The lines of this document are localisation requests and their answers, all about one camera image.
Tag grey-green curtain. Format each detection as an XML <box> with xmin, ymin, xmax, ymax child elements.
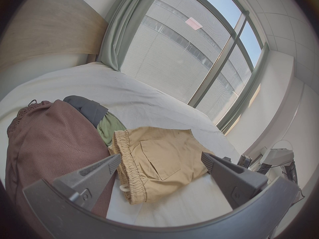
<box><xmin>97</xmin><ymin>0</ymin><xmax>165</xmax><ymax>72</ymax></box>

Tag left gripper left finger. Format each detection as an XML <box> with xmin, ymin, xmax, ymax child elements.
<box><xmin>52</xmin><ymin>154</ymin><xmax>122</xmax><ymax>211</ymax></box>

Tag dark brown shorts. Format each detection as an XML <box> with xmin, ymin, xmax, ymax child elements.
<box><xmin>5</xmin><ymin>99</ymin><xmax>116</xmax><ymax>233</ymax></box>

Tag window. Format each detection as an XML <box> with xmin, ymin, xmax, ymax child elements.
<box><xmin>120</xmin><ymin>0</ymin><xmax>270</xmax><ymax>136</ymax></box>

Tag green garment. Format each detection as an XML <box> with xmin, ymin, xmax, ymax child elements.
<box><xmin>97</xmin><ymin>112</ymin><xmax>127</xmax><ymax>146</ymax></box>

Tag black garment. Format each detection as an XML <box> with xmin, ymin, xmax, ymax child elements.
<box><xmin>63</xmin><ymin>95</ymin><xmax>109</xmax><ymax>129</ymax></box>

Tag bed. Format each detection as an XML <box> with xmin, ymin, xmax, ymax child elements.
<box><xmin>0</xmin><ymin>0</ymin><xmax>240</xmax><ymax>227</ymax></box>

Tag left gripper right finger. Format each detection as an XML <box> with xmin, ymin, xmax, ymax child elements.
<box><xmin>201</xmin><ymin>152</ymin><xmax>268</xmax><ymax>210</ymax></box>

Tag tan shorts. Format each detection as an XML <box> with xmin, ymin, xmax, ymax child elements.
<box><xmin>108</xmin><ymin>126</ymin><xmax>216</xmax><ymax>205</ymax></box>

